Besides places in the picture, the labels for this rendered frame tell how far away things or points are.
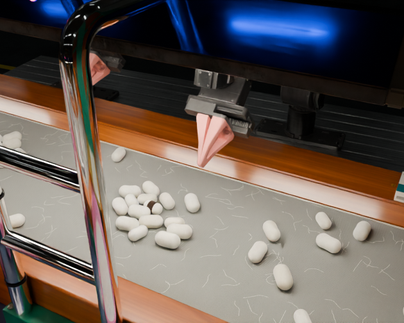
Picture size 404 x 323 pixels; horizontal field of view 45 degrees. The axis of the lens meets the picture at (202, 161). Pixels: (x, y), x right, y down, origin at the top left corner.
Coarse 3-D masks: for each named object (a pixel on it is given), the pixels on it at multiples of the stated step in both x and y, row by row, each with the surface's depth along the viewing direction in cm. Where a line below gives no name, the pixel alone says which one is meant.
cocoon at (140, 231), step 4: (136, 228) 72; (140, 228) 72; (144, 228) 72; (132, 232) 71; (136, 232) 71; (140, 232) 71; (144, 232) 72; (128, 236) 71; (132, 236) 71; (136, 236) 71; (140, 236) 71; (132, 240) 71; (136, 240) 71
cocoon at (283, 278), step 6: (282, 264) 65; (276, 270) 64; (282, 270) 64; (288, 270) 64; (276, 276) 64; (282, 276) 63; (288, 276) 63; (276, 282) 63; (282, 282) 62; (288, 282) 62; (282, 288) 63; (288, 288) 63
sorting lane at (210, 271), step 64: (0, 128) 101; (64, 192) 82; (192, 192) 82; (256, 192) 82; (128, 256) 69; (192, 256) 69; (320, 256) 69; (384, 256) 69; (256, 320) 60; (320, 320) 60; (384, 320) 60
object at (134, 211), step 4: (132, 204) 76; (136, 204) 76; (128, 208) 76; (132, 208) 75; (136, 208) 75; (140, 208) 75; (144, 208) 75; (148, 208) 75; (128, 212) 76; (132, 212) 75; (136, 212) 75; (140, 212) 75; (144, 212) 75; (148, 212) 75; (132, 216) 75; (136, 216) 75; (140, 216) 75
